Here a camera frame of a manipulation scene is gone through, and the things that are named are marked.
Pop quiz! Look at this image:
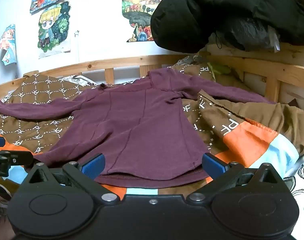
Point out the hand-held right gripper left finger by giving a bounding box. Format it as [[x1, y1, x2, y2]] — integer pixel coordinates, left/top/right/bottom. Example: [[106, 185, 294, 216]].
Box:
[[22, 153, 121, 205]]

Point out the colourful floral fabric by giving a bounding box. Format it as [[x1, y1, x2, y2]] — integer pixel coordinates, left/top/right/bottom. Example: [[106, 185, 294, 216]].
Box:
[[122, 0, 166, 43]]

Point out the green cloth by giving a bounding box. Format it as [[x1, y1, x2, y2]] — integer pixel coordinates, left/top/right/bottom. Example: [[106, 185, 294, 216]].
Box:
[[208, 62, 232, 77]]

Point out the black puffer jacket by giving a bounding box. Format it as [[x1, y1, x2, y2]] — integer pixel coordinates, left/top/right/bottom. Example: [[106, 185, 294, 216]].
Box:
[[150, 0, 304, 53]]

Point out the brown patterned blanket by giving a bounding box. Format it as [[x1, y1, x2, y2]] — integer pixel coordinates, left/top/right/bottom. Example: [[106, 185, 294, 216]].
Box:
[[0, 61, 304, 205]]

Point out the maroon long-sleeve shirt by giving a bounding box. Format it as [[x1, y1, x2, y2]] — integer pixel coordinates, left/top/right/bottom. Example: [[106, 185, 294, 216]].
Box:
[[0, 69, 275, 189]]

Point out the blonde figure wall poster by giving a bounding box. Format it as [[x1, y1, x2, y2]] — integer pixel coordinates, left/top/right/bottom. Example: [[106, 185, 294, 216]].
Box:
[[37, 1, 72, 59]]

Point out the wooden bed frame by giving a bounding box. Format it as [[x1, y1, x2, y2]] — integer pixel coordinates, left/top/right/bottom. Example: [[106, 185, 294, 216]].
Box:
[[0, 74, 304, 222], [0, 42, 304, 110]]

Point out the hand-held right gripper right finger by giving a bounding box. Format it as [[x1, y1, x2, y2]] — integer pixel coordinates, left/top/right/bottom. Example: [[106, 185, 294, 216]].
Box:
[[186, 153, 284, 205]]

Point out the small curled wall poster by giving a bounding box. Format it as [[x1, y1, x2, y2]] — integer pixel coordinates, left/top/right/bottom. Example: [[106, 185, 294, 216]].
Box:
[[0, 24, 17, 65]]

